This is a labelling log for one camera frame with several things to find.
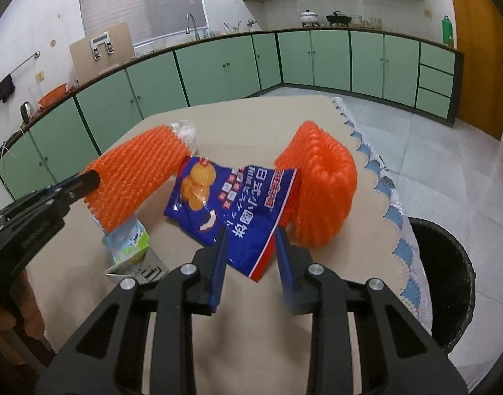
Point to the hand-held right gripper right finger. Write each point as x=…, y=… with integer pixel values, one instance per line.
x=284, y=263

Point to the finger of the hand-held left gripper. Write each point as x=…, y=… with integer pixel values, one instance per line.
x=87, y=181

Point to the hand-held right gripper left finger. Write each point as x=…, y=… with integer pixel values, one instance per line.
x=220, y=267

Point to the orange foam net sleeve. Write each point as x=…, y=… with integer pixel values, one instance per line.
x=321, y=181
x=132, y=173

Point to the blue snack bag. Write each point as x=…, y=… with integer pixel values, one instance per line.
x=243, y=214

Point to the black trash bin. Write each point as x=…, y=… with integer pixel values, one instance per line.
x=445, y=288

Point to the person's left hand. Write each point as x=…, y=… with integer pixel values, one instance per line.
x=31, y=308

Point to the green white drink carton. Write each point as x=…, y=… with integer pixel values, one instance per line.
x=128, y=242

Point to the orange plastic basket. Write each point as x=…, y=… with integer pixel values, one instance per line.
x=54, y=95

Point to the clear plastic bag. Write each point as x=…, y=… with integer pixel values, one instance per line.
x=185, y=133

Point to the dark towel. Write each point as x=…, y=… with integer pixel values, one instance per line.
x=5, y=88

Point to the white blue lace tablecloth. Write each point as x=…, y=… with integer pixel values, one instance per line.
x=399, y=214

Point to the beige tablecloth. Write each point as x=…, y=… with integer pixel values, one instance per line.
x=243, y=131

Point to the green base cabinets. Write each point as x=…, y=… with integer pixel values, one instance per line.
x=218, y=70

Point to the chrome faucet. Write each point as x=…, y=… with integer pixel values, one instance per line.
x=195, y=28

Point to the window with blinds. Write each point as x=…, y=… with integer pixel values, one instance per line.
x=144, y=0

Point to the utensil holder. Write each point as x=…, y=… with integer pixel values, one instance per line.
x=231, y=28

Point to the green cabinet drawer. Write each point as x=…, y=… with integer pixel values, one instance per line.
x=435, y=82
x=437, y=58
x=433, y=103

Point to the white cooking pot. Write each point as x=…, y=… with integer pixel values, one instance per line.
x=309, y=17

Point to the black wok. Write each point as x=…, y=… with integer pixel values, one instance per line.
x=338, y=18

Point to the row of glass jars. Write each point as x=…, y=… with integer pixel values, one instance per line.
x=366, y=22

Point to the green bottle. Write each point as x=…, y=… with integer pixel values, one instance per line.
x=447, y=28

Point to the wooden door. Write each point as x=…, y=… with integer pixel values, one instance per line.
x=482, y=49

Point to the metal towel rail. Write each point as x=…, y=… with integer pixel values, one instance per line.
x=21, y=67

